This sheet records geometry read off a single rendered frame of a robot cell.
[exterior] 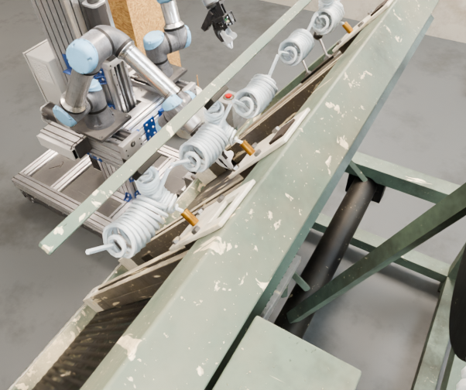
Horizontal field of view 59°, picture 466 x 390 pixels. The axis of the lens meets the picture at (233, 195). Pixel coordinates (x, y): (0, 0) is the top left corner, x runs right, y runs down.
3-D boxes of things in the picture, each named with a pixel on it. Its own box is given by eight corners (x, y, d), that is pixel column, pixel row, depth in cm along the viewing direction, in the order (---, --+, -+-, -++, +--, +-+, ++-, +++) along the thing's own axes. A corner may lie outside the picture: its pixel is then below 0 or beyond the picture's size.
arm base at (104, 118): (79, 124, 210) (73, 108, 202) (100, 108, 218) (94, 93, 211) (101, 133, 204) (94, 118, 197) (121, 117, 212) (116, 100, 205)
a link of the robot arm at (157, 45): (142, 56, 232) (137, 33, 222) (164, 49, 236) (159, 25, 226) (152, 66, 225) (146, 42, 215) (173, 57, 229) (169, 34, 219)
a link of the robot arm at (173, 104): (168, 100, 163) (177, 88, 156) (188, 120, 164) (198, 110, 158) (156, 110, 158) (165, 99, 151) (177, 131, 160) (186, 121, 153)
